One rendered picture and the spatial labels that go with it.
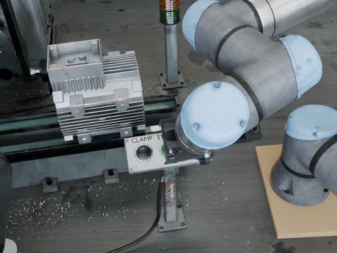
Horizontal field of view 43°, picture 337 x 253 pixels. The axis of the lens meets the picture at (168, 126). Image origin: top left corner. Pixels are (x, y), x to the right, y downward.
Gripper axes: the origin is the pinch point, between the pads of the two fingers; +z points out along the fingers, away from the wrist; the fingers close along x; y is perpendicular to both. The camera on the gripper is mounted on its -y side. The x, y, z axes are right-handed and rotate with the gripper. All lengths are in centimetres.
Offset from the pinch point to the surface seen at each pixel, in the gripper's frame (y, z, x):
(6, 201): 36.9, 1.3, 5.3
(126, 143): 13.1, 2.2, -2.3
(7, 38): 41, 30, -38
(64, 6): 32, 95, -76
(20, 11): 38, 36, -48
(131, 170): 13.0, 2.2, 3.0
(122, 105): 12.9, 12.9, -12.5
